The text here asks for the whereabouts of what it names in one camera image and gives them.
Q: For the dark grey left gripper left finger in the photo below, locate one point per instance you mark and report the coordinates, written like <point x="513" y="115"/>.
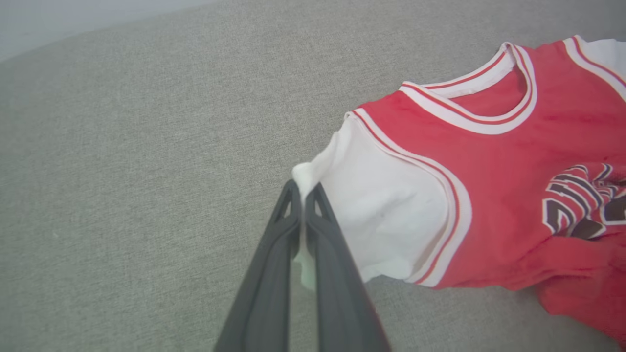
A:
<point x="266" y="293"/>

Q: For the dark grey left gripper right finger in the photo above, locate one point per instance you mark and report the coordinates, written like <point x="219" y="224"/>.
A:
<point x="342" y="303"/>

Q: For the red and white basketball jersey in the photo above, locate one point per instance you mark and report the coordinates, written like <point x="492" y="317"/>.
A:
<point x="489" y="171"/>

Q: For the grey fabric sofa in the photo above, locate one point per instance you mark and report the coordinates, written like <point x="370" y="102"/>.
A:
<point x="122" y="195"/>

